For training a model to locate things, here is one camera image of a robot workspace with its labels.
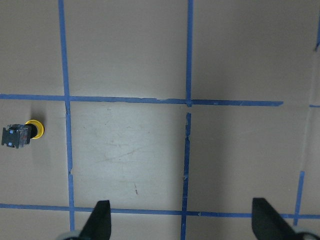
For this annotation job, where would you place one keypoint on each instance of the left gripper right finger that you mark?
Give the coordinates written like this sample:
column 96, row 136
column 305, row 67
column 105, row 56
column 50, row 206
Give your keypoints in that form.
column 267, row 223

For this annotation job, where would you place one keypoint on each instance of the yellow push button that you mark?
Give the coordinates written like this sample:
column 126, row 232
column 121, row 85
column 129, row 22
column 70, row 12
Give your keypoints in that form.
column 19, row 135

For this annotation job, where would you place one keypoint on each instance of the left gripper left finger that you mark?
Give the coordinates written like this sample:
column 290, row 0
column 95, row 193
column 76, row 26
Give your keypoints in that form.
column 98, row 225

